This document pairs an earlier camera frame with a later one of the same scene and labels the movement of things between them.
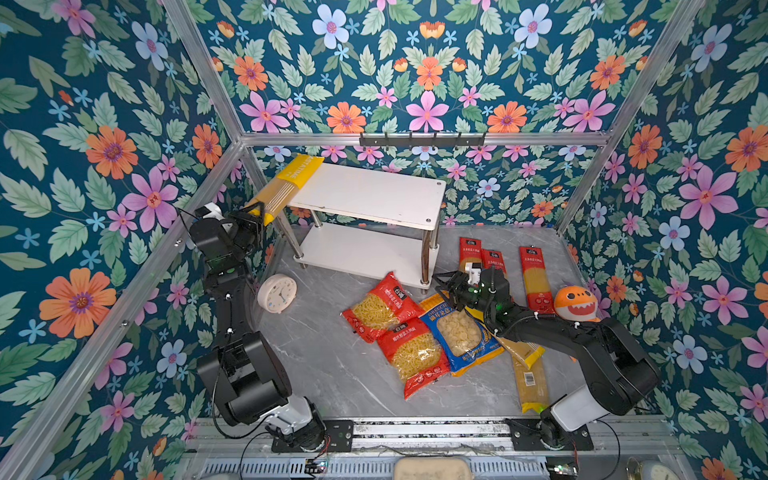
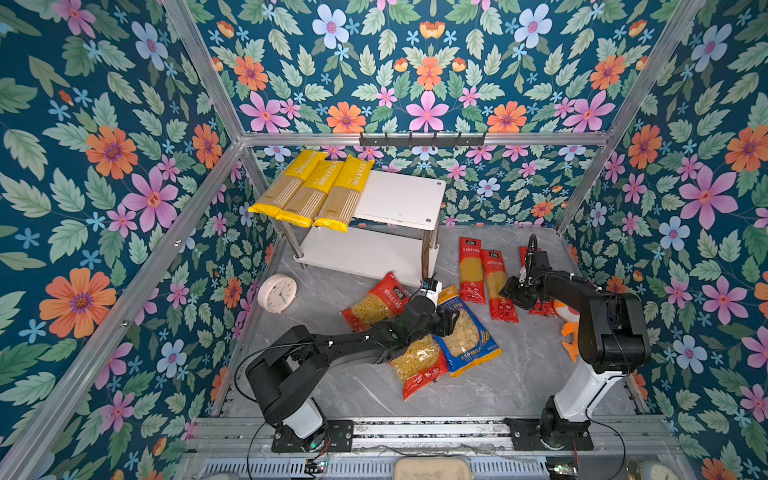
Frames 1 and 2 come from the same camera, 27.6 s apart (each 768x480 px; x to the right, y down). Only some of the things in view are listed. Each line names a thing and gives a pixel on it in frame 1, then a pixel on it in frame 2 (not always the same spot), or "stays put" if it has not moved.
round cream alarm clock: [277, 293] stays put
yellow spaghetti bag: [526, 352] -> [305, 204]
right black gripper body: [471, 297] -> [520, 292]
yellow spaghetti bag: [279, 192] stays put
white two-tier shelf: [367, 223] stays put
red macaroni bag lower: [417, 355] stays put
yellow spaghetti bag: [532, 385] -> [344, 194]
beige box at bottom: [433, 468] stays put
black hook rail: [432, 141] stays put
